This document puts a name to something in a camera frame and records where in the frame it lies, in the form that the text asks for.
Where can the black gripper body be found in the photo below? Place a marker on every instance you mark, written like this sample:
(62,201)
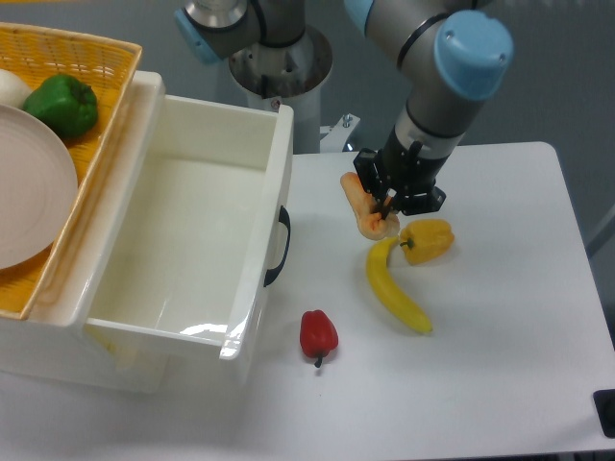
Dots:
(406,166)

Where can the triangle bread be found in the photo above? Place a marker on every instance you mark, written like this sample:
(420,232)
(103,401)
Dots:
(370,222)

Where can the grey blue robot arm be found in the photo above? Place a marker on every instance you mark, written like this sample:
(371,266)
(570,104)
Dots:
(454,56)

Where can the upper white drawer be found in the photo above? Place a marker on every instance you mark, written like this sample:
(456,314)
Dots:
(187,266)

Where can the yellow bell pepper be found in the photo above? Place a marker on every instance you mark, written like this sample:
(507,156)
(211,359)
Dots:
(425,240)

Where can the yellow banana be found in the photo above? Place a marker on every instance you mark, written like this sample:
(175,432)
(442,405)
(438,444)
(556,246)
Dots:
(391,296)

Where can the red bell pepper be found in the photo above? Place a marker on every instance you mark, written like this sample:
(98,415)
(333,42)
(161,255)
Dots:
(318,336)

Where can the black object at table edge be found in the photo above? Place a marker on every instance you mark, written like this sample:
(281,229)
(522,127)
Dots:
(605,405)

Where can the yellow woven basket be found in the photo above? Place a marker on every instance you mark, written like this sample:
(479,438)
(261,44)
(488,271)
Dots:
(107,65)

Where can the green bell pepper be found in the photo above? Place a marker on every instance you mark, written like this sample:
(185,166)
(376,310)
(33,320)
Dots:
(64,104)

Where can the pink plate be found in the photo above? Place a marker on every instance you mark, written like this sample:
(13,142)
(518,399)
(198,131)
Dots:
(38,186)

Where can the white onion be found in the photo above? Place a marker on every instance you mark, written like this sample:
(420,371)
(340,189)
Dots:
(13,90)

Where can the black drawer handle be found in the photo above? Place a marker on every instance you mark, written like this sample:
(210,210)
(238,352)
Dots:
(271,274)

